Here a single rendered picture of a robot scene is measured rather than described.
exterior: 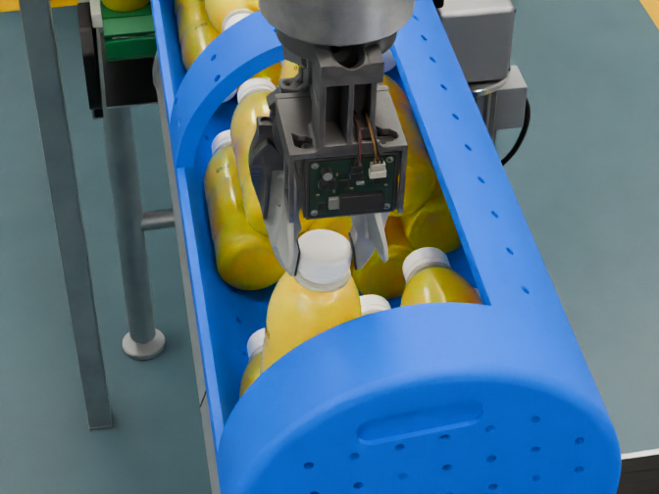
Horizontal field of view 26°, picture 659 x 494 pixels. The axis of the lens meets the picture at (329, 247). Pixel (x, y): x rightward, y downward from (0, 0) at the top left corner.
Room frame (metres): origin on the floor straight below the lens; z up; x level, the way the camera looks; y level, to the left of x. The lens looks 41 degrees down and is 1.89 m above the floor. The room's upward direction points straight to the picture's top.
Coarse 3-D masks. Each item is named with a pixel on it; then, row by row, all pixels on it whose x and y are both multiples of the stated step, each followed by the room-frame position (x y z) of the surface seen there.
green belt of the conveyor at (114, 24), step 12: (108, 12) 1.61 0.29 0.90; (120, 12) 1.61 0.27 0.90; (132, 12) 1.61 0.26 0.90; (144, 12) 1.61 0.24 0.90; (108, 24) 1.58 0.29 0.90; (120, 24) 1.58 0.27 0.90; (132, 24) 1.58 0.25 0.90; (144, 24) 1.59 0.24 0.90; (108, 36) 1.57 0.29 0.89; (120, 36) 1.57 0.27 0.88; (144, 36) 1.58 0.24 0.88; (108, 48) 1.56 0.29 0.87; (120, 48) 1.57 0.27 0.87; (132, 48) 1.57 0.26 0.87; (144, 48) 1.57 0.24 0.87; (156, 48) 1.57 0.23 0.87; (108, 60) 1.57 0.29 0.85; (120, 60) 1.57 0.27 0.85
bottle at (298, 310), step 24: (288, 288) 0.72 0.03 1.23; (312, 288) 0.71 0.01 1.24; (336, 288) 0.71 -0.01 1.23; (288, 312) 0.71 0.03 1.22; (312, 312) 0.70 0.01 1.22; (336, 312) 0.71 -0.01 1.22; (360, 312) 0.73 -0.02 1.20; (288, 336) 0.70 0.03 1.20; (312, 336) 0.70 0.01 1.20; (264, 360) 0.72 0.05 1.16
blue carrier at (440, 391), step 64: (192, 64) 1.08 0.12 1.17; (256, 64) 1.02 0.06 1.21; (448, 64) 1.06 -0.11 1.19; (192, 128) 1.01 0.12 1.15; (448, 128) 0.92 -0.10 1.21; (192, 192) 1.05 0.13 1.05; (448, 192) 0.83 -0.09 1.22; (512, 192) 0.91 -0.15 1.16; (192, 256) 0.89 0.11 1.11; (448, 256) 1.01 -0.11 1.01; (512, 256) 0.78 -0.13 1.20; (256, 320) 0.94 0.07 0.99; (384, 320) 0.68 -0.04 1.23; (448, 320) 0.68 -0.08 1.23; (512, 320) 0.70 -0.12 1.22; (256, 384) 0.67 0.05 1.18; (320, 384) 0.64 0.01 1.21; (384, 384) 0.63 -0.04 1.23; (448, 384) 0.64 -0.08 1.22; (512, 384) 0.64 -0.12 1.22; (576, 384) 0.66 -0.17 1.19; (256, 448) 0.63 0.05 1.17; (320, 448) 0.62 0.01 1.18; (384, 448) 0.63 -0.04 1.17; (448, 448) 0.64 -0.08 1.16; (512, 448) 0.64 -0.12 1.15; (576, 448) 0.65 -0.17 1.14
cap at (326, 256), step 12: (300, 240) 0.74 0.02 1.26; (312, 240) 0.74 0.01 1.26; (324, 240) 0.74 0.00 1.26; (336, 240) 0.74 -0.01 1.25; (312, 252) 0.73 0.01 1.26; (324, 252) 0.73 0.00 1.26; (336, 252) 0.73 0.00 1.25; (348, 252) 0.73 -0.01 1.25; (300, 264) 0.72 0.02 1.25; (312, 264) 0.72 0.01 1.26; (324, 264) 0.71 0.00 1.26; (336, 264) 0.72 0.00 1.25; (348, 264) 0.72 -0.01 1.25; (312, 276) 0.72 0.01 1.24; (324, 276) 0.71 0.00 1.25; (336, 276) 0.72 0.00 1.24
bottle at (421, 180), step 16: (384, 80) 1.11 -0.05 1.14; (400, 96) 1.09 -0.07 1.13; (400, 112) 1.06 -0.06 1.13; (416, 128) 1.04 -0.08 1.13; (416, 144) 1.01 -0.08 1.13; (416, 160) 0.99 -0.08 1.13; (416, 176) 0.99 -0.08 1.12; (432, 176) 0.99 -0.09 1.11; (416, 192) 0.99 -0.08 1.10; (432, 192) 0.99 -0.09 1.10; (416, 208) 0.98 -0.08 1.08
